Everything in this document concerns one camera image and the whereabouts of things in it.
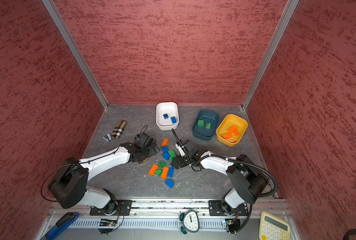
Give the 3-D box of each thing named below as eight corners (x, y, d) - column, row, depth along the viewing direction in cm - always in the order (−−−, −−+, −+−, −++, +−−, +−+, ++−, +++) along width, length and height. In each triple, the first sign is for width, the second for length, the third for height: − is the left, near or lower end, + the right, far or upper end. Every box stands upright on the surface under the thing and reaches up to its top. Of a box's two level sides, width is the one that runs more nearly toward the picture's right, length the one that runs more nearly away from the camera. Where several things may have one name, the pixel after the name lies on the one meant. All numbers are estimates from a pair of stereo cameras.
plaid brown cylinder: (112, 138, 103) (110, 135, 100) (121, 122, 112) (119, 119, 109) (119, 139, 103) (117, 136, 100) (127, 123, 112) (126, 120, 109)
